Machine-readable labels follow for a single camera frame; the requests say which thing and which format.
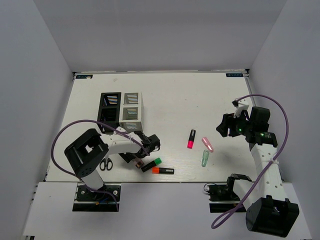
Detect white slatted organizer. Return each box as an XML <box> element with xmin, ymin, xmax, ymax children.
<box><xmin>119</xmin><ymin>92</ymin><xmax>144</xmax><ymax>133</ymax></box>

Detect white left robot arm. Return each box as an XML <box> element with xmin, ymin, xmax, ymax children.
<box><xmin>64</xmin><ymin>127</ymin><xmax>161</xmax><ymax>200</ymax></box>

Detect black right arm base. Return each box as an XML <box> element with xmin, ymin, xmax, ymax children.
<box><xmin>203</xmin><ymin>183</ymin><xmax>240</xmax><ymax>213</ymax></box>

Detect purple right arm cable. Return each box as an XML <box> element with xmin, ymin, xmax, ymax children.
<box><xmin>211</xmin><ymin>93</ymin><xmax>290</xmax><ymax>230</ymax></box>

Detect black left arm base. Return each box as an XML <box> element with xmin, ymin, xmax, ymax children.
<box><xmin>72</xmin><ymin>184</ymin><xmax>121</xmax><ymax>213</ymax></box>

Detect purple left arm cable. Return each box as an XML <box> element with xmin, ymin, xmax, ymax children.
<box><xmin>51</xmin><ymin>119</ymin><xmax>151</xmax><ymax>212</ymax></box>

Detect blue label sticker left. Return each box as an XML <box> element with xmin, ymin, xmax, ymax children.
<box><xmin>75</xmin><ymin>74</ymin><xmax>93</xmax><ymax>79</ymax></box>

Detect black handled scissors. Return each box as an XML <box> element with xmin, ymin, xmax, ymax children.
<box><xmin>99</xmin><ymin>155</ymin><xmax>113</xmax><ymax>171</ymax></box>

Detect green translucent tube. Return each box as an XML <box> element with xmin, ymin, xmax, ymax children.
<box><xmin>201</xmin><ymin>149</ymin><xmax>210</xmax><ymax>167</ymax></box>

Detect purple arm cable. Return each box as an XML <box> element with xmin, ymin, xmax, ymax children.
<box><xmin>211</xmin><ymin>93</ymin><xmax>290</xmax><ymax>230</ymax></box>
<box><xmin>51</xmin><ymin>119</ymin><xmax>151</xmax><ymax>212</ymax></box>

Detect black slatted organizer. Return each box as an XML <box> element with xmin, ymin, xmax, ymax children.
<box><xmin>97</xmin><ymin>92</ymin><xmax>121</xmax><ymax>129</ymax></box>

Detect pink capped black highlighter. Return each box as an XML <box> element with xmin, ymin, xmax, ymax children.
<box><xmin>187</xmin><ymin>129</ymin><xmax>196</xmax><ymax>149</ymax></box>

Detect blue label sticker right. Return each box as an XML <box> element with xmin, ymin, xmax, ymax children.
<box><xmin>225</xmin><ymin>72</ymin><xmax>244</xmax><ymax>78</ymax></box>

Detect orange capped black highlighter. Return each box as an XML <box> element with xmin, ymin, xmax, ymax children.
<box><xmin>151</xmin><ymin>167</ymin><xmax>175</xmax><ymax>175</ymax></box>

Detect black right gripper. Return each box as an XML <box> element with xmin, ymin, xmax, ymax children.
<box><xmin>216</xmin><ymin>109</ymin><xmax>253</xmax><ymax>137</ymax></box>

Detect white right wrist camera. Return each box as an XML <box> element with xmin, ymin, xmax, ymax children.
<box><xmin>232</xmin><ymin>99</ymin><xmax>250</xmax><ymax>118</ymax></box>

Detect pink translucent tube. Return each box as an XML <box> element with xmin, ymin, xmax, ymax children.
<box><xmin>201</xmin><ymin>137</ymin><xmax>214</xmax><ymax>153</ymax></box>

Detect pink capped clear tube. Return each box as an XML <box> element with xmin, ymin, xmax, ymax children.
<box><xmin>132</xmin><ymin>157</ymin><xmax>145</xmax><ymax>169</ymax></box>

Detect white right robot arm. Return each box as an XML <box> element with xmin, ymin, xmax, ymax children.
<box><xmin>216</xmin><ymin>106</ymin><xmax>300</xmax><ymax>238</ymax></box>

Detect green capped black highlighter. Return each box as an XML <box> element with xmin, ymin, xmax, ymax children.
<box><xmin>141</xmin><ymin>157</ymin><xmax>162</xmax><ymax>173</ymax></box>

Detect blue label sticker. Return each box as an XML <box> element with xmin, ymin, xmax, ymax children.
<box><xmin>225</xmin><ymin>72</ymin><xmax>244</xmax><ymax>78</ymax></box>
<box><xmin>75</xmin><ymin>74</ymin><xmax>93</xmax><ymax>79</ymax></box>

